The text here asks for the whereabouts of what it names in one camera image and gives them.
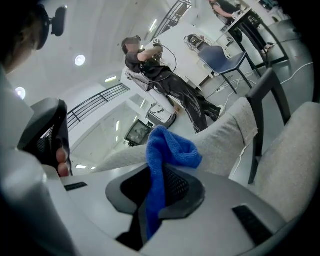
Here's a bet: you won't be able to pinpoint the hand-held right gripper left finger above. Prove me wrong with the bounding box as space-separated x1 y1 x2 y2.
61 163 151 256

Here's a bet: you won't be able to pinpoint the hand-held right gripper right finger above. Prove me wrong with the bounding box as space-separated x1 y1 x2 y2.
141 166 288 256

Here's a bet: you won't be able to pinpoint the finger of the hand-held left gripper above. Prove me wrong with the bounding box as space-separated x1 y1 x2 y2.
17 98 61 166
54 98 74 176

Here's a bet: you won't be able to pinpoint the blue microfibre cloth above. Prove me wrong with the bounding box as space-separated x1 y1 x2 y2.
145 124 204 241

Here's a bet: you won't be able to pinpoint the black mesh office chair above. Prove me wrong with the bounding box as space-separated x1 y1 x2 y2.
124 119 154 148

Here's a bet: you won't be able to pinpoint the blue plastic chair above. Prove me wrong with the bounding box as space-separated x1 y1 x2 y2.
198 45 264 95

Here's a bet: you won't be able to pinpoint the person's left hand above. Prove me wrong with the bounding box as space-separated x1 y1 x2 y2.
56 146 72 177

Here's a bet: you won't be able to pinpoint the round ceiling light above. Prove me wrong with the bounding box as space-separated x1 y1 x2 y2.
14 86 27 100
74 54 87 67

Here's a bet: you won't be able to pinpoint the black mezzanine railing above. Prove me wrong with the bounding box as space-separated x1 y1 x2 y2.
65 83 131 134

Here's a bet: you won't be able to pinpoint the ceiling strip lights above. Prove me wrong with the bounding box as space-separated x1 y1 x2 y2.
74 18 158 170

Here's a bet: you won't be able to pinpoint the person's head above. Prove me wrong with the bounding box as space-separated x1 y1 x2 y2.
0 3 52 75

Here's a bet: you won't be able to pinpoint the black head-worn camera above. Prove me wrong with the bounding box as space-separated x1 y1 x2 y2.
50 6 69 38

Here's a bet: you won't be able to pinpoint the white floor cable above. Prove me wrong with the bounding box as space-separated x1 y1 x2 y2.
279 60 315 85
223 71 258 102

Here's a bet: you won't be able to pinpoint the white table black frame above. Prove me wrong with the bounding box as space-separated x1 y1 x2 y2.
219 6 291 70

